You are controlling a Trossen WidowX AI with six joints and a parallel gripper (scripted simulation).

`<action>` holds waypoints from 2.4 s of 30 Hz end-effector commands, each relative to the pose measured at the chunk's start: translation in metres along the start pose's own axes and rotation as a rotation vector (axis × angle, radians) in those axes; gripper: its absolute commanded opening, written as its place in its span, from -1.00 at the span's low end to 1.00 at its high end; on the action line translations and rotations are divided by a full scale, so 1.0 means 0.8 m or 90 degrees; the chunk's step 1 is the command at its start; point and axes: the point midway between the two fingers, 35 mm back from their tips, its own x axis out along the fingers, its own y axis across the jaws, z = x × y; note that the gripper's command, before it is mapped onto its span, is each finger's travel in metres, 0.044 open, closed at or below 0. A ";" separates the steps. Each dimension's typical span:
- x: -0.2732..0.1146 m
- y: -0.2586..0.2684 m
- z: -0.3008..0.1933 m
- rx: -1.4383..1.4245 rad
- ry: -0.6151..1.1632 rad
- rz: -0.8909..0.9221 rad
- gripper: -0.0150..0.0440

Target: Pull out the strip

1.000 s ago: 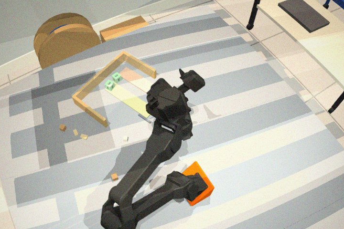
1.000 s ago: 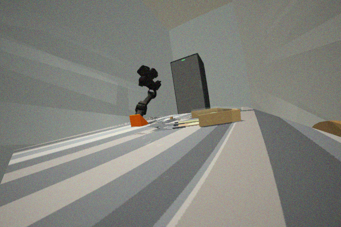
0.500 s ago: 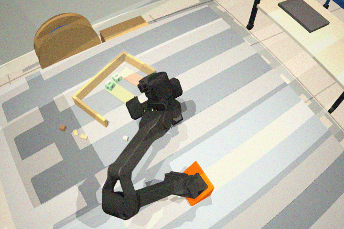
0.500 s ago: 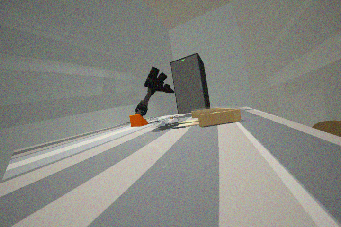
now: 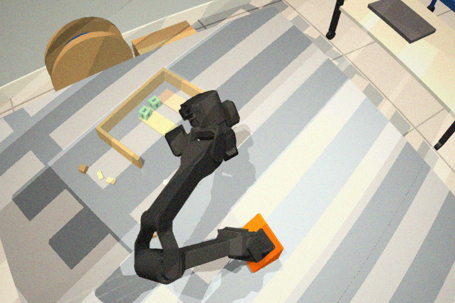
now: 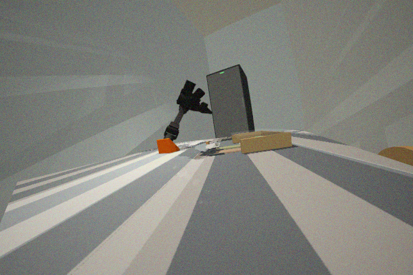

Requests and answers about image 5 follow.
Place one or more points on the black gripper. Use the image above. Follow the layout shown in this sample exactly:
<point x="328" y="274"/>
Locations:
<point x="177" y="138"/>

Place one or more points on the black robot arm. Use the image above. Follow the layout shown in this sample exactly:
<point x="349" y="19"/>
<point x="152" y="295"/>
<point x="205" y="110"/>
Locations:
<point x="198" y="160"/>

